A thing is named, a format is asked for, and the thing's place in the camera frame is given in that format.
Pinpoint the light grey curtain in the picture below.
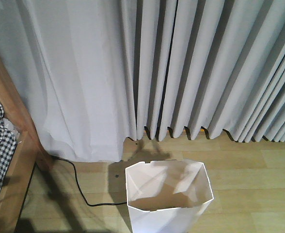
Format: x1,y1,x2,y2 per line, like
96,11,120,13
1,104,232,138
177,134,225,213
0,0,285,162

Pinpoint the white cardboard trash bin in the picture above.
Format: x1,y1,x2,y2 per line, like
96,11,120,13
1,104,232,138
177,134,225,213
125,159,214,233

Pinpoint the wooden bed frame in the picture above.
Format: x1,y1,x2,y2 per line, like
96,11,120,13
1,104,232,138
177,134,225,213
0,58,53,233

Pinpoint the black power cord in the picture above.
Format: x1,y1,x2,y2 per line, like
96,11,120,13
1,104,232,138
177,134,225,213
51,156,128,207

